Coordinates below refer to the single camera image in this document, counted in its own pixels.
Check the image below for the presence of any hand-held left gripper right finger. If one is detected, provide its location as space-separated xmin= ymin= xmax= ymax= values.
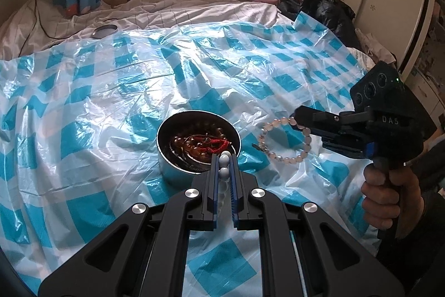
xmin=228 ymin=155 xmax=406 ymax=297

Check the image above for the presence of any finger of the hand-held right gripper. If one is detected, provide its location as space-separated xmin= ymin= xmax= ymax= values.
xmin=294 ymin=105 xmax=351 ymax=135
xmin=312 ymin=133 xmax=370 ymax=159

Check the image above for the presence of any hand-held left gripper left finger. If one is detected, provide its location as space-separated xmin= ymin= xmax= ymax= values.
xmin=38 ymin=154 xmax=222 ymax=297

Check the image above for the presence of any white pearl bracelet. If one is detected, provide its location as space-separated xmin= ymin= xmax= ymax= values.
xmin=219 ymin=151 xmax=233 ymax=218

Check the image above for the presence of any pink bead bracelet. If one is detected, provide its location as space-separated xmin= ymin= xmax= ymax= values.
xmin=258 ymin=116 xmax=313 ymax=165

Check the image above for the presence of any red cord bracelet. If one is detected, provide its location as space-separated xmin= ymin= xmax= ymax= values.
xmin=189 ymin=135 xmax=231 ymax=156

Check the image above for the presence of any round metal tin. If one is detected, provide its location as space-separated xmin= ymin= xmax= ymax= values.
xmin=156 ymin=112 xmax=241 ymax=187

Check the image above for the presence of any brown bead bracelet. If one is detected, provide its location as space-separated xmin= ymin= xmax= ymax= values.
xmin=172 ymin=126 xmax=226 ymax=162

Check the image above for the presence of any person's right forearm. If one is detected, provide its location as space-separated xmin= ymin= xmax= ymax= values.
xmin=375 ymin=133 xmax=445 ymax=297

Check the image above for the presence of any person's right hand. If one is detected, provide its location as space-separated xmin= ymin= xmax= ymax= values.
xmin=361 ymin=163 xmax=427 ymax=239

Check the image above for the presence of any white bookshelf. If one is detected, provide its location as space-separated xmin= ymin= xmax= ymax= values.
xmin=403 ymin=0 xmax=445 ymax=131

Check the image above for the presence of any white crumpled cloth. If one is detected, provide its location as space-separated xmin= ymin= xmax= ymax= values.
xmin=355 ymin=27 xmax=397 ymax=65

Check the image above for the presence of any black plastic bag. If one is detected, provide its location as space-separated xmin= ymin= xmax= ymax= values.
xmin=295 ymin=0 xmax=359 ymax=51

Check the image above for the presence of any blue checkered plastic sheet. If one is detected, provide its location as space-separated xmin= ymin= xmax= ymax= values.
xmin=0 ymin=10 xmax=393 ymax=297

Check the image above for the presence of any white grid bed quilt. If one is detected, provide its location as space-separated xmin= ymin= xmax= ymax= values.
xmin=0 ymin=0 xmax=379 ymax=68

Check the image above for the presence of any round metal tin lid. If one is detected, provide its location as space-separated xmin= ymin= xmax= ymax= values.
xmin=92 ymin=24 xmax=119 ymax=39

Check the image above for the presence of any black cable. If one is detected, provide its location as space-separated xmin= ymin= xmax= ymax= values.
xmin=19 ymin=0 xmax=70 ymax=55

